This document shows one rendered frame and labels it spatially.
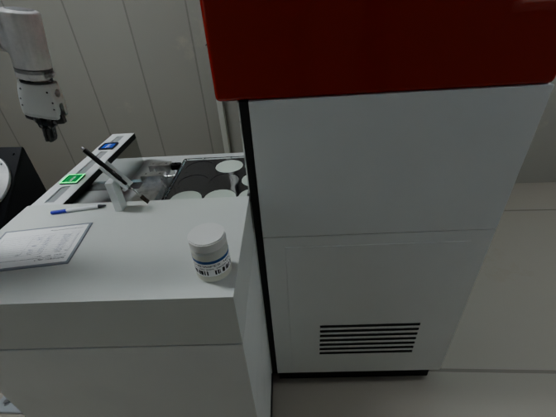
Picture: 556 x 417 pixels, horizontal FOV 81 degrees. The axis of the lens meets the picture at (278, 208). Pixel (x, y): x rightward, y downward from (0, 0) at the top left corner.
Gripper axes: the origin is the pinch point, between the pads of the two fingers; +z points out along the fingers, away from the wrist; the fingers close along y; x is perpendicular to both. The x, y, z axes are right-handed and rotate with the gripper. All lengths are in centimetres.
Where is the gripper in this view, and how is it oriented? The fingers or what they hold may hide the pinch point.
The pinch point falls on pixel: (50, 133)
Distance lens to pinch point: 118.2
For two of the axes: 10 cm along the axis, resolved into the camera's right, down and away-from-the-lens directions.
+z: -1.5, 8.2, 5.6
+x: -0.1, 5.6, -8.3
